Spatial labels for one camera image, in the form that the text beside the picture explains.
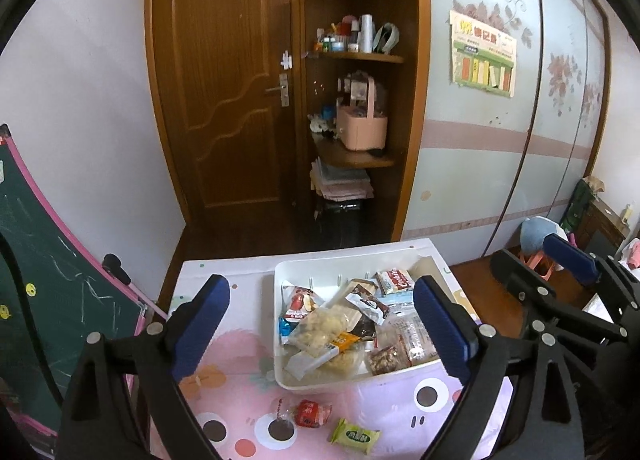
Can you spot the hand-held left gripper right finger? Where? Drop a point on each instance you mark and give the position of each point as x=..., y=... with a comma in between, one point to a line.
x=445, y=335

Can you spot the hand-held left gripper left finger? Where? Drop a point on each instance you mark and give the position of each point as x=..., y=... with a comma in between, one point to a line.
x=200, y=330

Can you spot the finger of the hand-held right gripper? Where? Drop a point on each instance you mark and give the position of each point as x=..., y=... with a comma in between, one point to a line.
x=510, y=275
x=570, y=256

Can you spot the white plastic bin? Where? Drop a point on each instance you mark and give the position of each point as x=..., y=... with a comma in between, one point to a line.
x=310, y=265

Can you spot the pink plastic stool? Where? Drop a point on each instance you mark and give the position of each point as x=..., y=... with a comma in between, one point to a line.
x=535, y=262

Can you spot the clear cake snack packet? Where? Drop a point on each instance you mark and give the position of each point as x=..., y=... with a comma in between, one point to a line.
x=410, y=340

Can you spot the pink stool with blue cushion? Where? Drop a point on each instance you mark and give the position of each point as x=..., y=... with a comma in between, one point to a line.
x=537, y=235

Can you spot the dark wooden cabinet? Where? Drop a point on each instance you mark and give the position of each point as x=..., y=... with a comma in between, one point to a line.
x=607, y=230

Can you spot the dark green cloth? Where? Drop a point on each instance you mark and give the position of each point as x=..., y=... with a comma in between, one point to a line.
x=580, y=205

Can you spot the white pillow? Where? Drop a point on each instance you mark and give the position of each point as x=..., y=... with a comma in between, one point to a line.
x=595, y=304

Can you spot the light blue snack packet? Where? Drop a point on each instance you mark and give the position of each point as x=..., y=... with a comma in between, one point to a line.
x=400, y=301

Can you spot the brown nut bar packet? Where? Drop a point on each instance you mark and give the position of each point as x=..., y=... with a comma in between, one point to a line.
x=387, y=361

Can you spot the pink cartoon table cover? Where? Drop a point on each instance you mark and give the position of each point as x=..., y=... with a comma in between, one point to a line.
x=240, y=390

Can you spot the red white wafer packet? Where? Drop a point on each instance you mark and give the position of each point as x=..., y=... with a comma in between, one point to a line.
x=395, y=281

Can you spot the white brown chocolate packet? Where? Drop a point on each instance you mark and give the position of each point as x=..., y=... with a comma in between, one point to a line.
x=370, y=307

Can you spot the dark brown snack packet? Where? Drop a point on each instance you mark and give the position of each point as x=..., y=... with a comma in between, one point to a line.
x=363, y=327

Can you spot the long orange label packet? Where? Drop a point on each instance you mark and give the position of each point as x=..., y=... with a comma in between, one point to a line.
x=345, y=342

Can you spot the floral sliding wardrobe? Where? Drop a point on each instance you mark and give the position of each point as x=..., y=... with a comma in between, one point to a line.
x=475, y=180

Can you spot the apple print snack packet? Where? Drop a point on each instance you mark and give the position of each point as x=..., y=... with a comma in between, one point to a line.
x=300, y=302

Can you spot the clear bag of pale puffs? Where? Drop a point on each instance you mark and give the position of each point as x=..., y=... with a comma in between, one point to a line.
x=322, y=327
x=346, y=366

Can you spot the black chalkboard knob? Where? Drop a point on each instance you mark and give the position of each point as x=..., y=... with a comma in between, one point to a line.
x=116, y=267

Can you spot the clear crumpled wrapper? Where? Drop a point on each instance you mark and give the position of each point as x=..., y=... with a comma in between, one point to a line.
x=281, y=409

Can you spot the green candy packet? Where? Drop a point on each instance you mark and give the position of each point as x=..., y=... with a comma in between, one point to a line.
x=354, y=436

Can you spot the red candy packet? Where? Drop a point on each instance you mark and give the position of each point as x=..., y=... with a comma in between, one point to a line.
x=311, y=413

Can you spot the black suitcase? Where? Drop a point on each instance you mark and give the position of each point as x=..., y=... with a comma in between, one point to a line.
x=342, y=222

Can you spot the stack of folded cloths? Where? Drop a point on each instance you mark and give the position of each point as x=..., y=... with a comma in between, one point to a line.
x=342, y=180

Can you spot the wooden corner shelf unit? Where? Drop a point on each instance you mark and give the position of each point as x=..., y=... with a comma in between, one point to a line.
x=412, y=90

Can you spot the small plush toy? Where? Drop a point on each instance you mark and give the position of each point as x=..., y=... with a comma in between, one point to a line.
x=320, y=125

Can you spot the brown wooden door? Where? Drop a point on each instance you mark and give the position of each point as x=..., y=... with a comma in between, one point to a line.
x=225, y=90

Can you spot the clear plastic roll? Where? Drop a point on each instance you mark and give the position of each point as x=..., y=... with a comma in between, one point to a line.
x=367, y=34

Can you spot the white door latch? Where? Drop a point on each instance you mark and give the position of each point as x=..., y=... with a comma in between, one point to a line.
x=286, y=59

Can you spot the red jar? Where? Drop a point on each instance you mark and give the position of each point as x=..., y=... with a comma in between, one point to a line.
x=347, y=26

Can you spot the green chalkboard with pink frame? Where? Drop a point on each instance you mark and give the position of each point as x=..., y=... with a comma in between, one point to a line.
x=60, y=290

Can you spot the wall poster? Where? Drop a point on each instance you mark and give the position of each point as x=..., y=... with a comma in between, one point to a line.
x=482, y=55

